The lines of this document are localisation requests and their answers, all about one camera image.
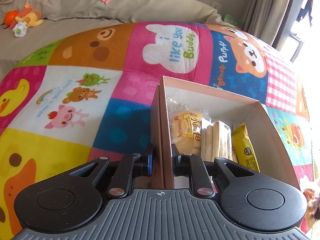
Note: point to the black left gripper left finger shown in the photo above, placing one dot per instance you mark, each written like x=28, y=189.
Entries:
x=108, y=178

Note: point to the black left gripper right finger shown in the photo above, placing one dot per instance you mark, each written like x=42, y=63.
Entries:
x=207, y=179

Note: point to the wafer biscuit pack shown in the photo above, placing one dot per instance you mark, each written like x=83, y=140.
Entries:
x=216, y=140

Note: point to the yellow snack packet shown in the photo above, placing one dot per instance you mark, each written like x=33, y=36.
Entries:
x=244, y=148

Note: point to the bread bun yellow wrapper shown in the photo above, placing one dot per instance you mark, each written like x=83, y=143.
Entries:
x=185, y=126

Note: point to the pink cardboard box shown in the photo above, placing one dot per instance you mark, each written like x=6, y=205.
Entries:
x=232, y=109

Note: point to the sesame snack bar packet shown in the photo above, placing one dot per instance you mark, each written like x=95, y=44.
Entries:
x=234, y=156

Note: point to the colourful cartoon play mat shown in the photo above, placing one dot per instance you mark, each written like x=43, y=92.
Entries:
x=89, y=95

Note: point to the beige bed pillow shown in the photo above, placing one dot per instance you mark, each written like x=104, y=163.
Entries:
x=122, y=10

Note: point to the orange yellow plush toy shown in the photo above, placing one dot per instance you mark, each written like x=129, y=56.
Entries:
x=20, y=21

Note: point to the beige curtain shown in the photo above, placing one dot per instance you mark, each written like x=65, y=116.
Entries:
x=263, y=18

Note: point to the green box by wall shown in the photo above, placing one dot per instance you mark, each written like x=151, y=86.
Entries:
x=233, y=21

